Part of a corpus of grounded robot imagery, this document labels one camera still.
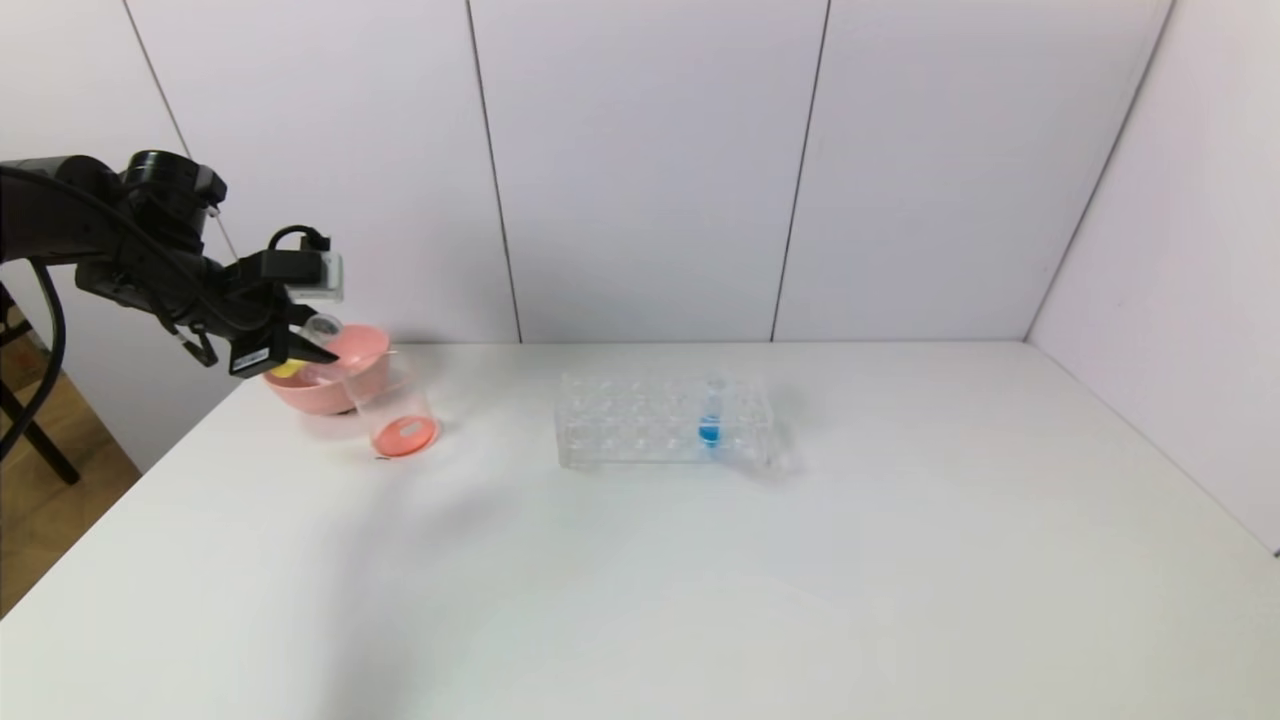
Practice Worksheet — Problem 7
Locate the test tube with yellow pigment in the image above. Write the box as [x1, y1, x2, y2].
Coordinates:
[270, 312, 347, 381]

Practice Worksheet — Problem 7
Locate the thin black camera cable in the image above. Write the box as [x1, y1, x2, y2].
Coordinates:
[267, 225, 332, 254]

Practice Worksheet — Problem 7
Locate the test tube with blue pigment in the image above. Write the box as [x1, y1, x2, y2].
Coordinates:
[698, 377, 728, 451]

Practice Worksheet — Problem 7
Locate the pink plastic bowl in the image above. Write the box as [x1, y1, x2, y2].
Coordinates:
[262, 324, 393, 417]

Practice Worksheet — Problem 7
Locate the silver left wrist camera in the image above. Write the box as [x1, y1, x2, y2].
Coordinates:
[285, 250, 345, 304]

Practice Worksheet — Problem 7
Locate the clear acrylic test tube rack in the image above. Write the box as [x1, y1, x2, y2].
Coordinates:
[556, 374, 791, 473]

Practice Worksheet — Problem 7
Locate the clear glass beaker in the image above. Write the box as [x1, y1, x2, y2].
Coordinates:
[344, 352, 442, 462]

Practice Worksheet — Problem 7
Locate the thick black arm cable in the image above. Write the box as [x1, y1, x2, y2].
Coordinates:
[0, 258, 67, 463]

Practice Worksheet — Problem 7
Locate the black metal stand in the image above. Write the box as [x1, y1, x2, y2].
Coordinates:
[0, 285, 82, 487]

